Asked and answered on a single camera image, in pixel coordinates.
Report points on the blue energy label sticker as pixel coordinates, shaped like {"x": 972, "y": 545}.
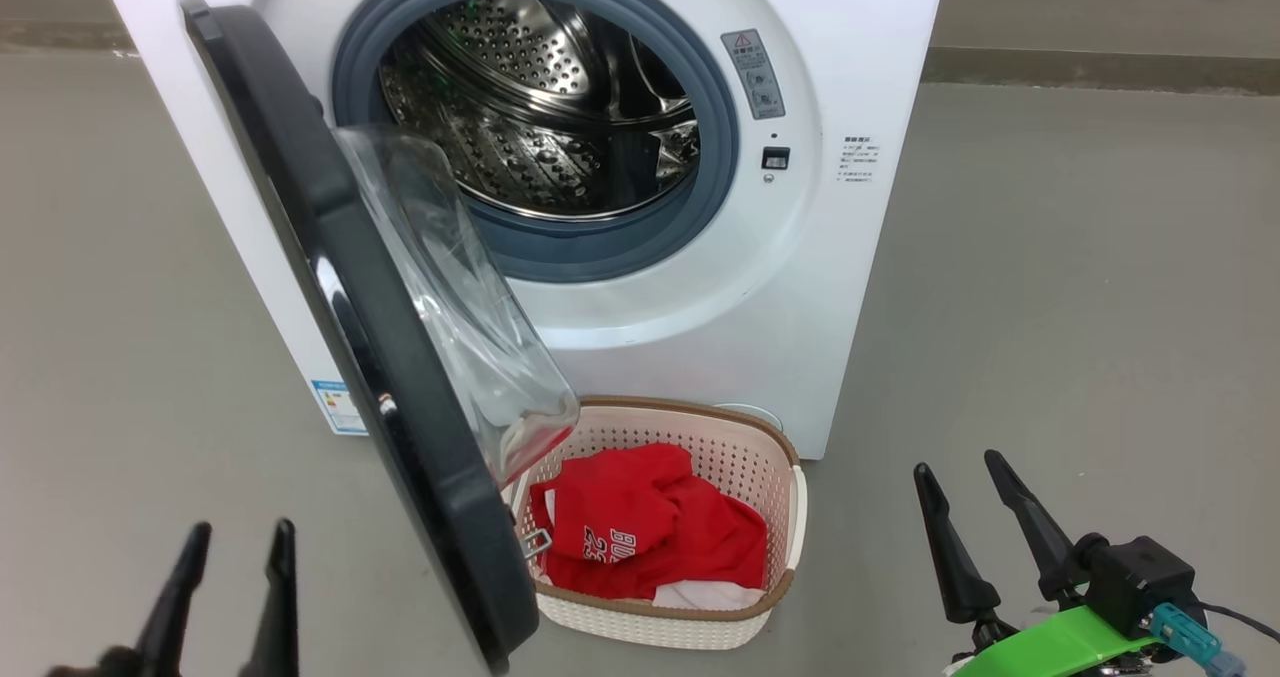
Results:
{"x": 340, "y": 407}

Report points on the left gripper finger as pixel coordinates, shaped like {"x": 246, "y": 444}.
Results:
{"x": 277, "y": 607}
{"x": 178, "y": 607}

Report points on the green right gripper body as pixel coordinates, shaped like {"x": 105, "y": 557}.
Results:
{"x": 1060, "y": 647}

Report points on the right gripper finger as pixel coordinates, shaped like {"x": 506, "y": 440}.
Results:
{"x": 1035, "y": 527}
{"x": 955, "y": 557}

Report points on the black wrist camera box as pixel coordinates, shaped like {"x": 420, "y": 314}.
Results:
{"x": 1140, "y": 582}

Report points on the red jersey with white print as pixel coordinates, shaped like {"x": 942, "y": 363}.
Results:
{"x": 640, "y": 517}

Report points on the round glass washing machine door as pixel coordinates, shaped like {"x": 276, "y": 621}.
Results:
{"x": 390, "y": 377}

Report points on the cream perforated laundry basket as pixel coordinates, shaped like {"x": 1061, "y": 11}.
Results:
{"x": 720, "y": 437}

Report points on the grey warning sticker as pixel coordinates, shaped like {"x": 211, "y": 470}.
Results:
{"x": 755, "y": 72}

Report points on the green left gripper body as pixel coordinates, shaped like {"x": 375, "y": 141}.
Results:
{"x": 105, "y": 665}

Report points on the white front-load washing machine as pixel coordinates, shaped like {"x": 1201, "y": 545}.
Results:
{"x": 800, "y": 277}

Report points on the red and white garment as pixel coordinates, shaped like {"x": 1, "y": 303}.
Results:
{"x": 710, "y": 593}

